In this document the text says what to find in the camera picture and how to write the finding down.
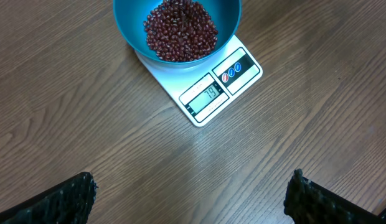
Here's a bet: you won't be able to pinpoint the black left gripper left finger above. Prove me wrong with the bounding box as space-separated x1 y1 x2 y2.
0 172 98 224

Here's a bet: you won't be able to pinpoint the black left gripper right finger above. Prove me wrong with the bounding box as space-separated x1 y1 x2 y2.
283 169 386 224

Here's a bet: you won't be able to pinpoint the white digital kitchen scale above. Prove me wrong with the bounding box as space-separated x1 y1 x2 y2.
136 36 263 127

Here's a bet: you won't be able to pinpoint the blue bowl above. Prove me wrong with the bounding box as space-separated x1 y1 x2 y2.
113 0 242 66

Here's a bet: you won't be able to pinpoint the red beans in bowl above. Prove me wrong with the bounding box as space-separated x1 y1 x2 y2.
143 0 219 62

